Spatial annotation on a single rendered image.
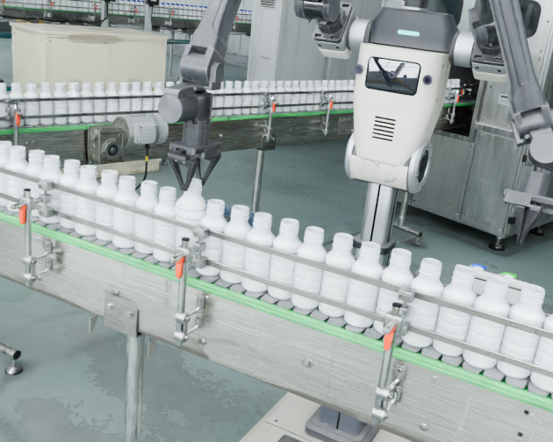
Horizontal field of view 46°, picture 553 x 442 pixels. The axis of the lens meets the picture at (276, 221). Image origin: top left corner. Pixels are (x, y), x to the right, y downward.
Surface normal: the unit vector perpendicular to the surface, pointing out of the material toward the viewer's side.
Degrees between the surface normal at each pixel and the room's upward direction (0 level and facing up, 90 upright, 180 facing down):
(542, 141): 69
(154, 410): 0
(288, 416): 0
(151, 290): 90
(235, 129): 91
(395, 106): 90
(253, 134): 90
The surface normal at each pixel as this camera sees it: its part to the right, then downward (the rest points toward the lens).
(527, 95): -0.17, 0.41
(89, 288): -0.48, 0.24
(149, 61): 0.68, 0.31
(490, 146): -0.72, 0.15
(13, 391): 0.11, -0.94
